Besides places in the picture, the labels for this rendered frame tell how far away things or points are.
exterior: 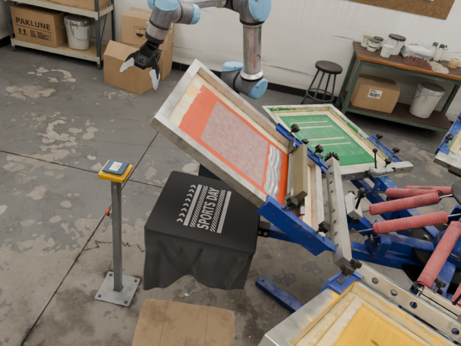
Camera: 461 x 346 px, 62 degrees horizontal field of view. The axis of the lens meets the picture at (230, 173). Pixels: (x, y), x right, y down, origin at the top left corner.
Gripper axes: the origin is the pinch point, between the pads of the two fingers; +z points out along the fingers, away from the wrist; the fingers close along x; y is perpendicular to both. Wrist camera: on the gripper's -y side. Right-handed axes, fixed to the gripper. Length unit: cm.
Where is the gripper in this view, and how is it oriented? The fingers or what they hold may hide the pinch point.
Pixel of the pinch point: (136, 83)
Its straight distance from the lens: 158.7
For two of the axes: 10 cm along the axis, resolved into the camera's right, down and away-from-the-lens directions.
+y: 1.6, -5.6, 8.1
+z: -4.3, 7.0, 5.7
